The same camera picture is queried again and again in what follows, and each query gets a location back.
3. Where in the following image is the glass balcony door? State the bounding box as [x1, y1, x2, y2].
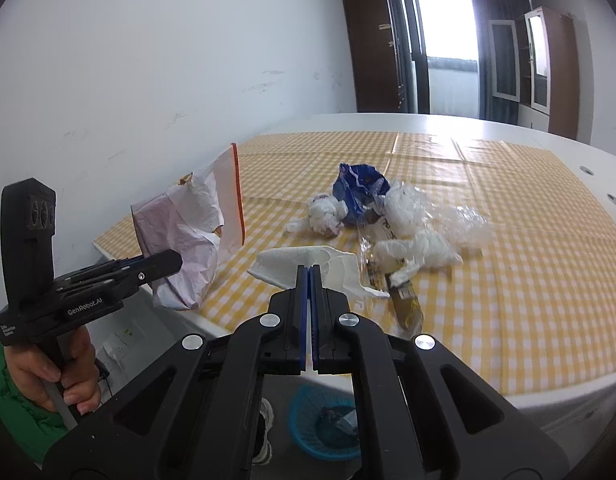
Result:
[398, 0, 481, 116]

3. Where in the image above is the white cabinet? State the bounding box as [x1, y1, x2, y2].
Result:
[488, 6, 551, 129]

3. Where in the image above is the person's left hand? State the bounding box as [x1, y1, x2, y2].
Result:
[4, 329, 102, 415]

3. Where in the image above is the white crumpled tissue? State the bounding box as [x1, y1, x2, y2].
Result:
[375, 229, 463, 286]

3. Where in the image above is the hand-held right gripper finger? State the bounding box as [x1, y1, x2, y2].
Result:
[310, 264, 571, 480]
[43, 265, 309, 480]

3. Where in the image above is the dark crumpled wrapper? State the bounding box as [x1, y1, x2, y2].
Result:
[319, 406, 359, 436]

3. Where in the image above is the blue plastic basket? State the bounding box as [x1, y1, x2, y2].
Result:
[288, 385, 361, 461]

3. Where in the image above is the yellow checkered tablecloth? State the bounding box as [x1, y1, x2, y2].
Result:
[95, 131, 616, 397]

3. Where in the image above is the person's white left shoe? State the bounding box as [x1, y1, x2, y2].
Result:
[252, 397, 275, 464]

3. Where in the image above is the long clear brown wrapper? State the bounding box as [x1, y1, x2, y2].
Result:
[357, 214, 425, 339]

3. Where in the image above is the clear bag with orange strip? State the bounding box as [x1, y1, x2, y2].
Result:
[190, 142, 247, 266]

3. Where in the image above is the crumpled white tissue ball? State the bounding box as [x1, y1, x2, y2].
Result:
[287, 195, 349, 237]

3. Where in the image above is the white wall socket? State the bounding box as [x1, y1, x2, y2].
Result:
[101, 340, 127, 367]

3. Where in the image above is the white table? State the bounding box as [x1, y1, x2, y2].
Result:
[92, 112, 616, 443]

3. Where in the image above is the dark blue curtain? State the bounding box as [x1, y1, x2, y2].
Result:
[468, 0, 534, 125]

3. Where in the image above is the clear plastic bag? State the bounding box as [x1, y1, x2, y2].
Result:
[383, 180, 491, 251]

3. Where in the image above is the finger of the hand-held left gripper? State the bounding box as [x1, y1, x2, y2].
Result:
[65, 256, 150, 278]
[53, 250, 183, 295]

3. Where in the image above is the brown wooden board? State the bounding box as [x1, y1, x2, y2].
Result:
[542, 10, 581, 141]

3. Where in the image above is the blue snack wrapper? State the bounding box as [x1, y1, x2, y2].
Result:
[332, 162, 391, 226]

